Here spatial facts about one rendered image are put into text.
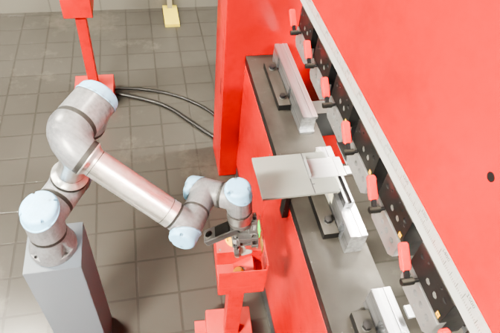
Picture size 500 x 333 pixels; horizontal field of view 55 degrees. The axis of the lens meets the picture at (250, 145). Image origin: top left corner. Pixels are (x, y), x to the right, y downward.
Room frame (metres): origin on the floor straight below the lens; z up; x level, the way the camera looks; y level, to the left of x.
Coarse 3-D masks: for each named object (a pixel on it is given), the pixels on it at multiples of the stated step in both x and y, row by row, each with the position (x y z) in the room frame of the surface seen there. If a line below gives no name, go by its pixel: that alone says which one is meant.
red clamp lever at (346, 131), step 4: (344, 124) 0.99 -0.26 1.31; (348, 124) 0.99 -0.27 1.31; (344, 128) 0.98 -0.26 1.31; (348, 128) 0.99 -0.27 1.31; (344, 132) 0.97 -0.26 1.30; (348, 132) 0.98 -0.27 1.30; (344, 136) 0.97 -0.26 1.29; (348, 136) 0.97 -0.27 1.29; (344, 140) 0.96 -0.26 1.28; (348, 140) 0.96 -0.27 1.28; (348, 144) 0.95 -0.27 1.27; (348, 148) 0.95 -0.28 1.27; (344, 152) 0.93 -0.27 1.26; (348, 152) 0.93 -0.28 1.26; (352, 152) 0.93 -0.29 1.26; (356, 152) 0.94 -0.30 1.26
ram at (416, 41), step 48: (336, 0) 1.30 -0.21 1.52; (384, 0) 1.05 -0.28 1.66; (432, 0) 0.88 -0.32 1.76; (480, 0) 0.76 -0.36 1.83; (384, 48) 0.99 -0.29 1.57; (432, 48) 0.83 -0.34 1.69; (480, 48) 0.72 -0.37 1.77; (384, 96) 0.92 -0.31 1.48; (432, 96) 0.77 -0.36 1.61; (480, 96) 0.67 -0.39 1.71; (432, 144) 0.71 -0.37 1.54; (480, 144) 0.61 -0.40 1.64; (432, 192) 0.65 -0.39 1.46; (480, 192) 0.56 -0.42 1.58; (480, 240) 0.51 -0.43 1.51; (480, 288) 0.45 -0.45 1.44
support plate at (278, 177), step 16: (256, 160) 1.10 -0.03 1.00; (272, 160) 1.11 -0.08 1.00; (288, 160) 1.12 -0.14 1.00; (256, 176) 1.03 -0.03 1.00; (272, 176) 1.04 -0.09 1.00; (288, 176) 1.05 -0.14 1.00; (304, 176) 1.05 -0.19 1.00; (272, 192) 0.97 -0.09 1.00; (288, 192) 0.98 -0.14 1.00; (304, 192) 0.99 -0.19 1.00; (320, 192) 0.99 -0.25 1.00; (336, 192) 1.01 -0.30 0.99
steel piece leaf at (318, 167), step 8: (304, 160) 1.12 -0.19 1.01; (312, 160) 1.13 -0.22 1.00; (320, 160) 1.14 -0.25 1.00; (328, 160) 1.14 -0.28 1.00; (312, 168) 1.09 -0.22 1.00; (320, 168) 1.10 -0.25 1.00; (328, 168) 1.10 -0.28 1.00; (312, 176) 1.06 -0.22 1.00; (320, 176) 1.06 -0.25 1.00; (328, 176) 1.06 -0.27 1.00
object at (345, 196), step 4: (340, 176) 1.08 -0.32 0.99; (340, 180) 1.06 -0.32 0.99; (344, 180) 1.06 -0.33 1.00; (344, 184) 1.04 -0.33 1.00; (340, 188) 1.02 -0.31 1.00; (344, 188) 1.03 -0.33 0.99; (348, 188) 1.02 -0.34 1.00; (340, 192) 1.01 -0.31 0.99; (344, 192) 1.01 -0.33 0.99; (348, 192) 1.01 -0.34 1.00; (340, 196) 1.00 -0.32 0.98; (344, 196) 0.99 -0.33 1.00; (348, 196) 1.00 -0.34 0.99; (344, 200) 0.97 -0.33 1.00; (348, 200) 0.98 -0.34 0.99; (352, 200) 0.98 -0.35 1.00; (344, 204) 0.96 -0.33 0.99; (348, 204) 0.97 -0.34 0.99; (352, 204) 0.97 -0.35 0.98
